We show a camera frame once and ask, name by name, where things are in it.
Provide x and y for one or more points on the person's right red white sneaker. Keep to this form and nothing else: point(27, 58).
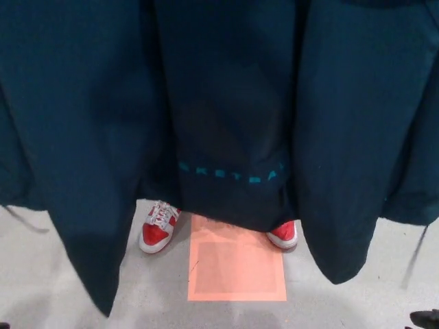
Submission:
point(155, 234)

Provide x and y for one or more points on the person's left red white sneaker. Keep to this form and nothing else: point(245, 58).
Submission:
point(284, 233)

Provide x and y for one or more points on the dark teal coat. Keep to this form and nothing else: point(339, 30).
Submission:
point(103, 120)

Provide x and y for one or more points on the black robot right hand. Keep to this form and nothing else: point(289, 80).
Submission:
point(428, 320)

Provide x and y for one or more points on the orange floor tape rectangle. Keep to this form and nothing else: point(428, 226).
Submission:
point(236, 270)

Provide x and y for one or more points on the person's red white sneaker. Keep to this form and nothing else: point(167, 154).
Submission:
point(284, 233)
point(155, 234)

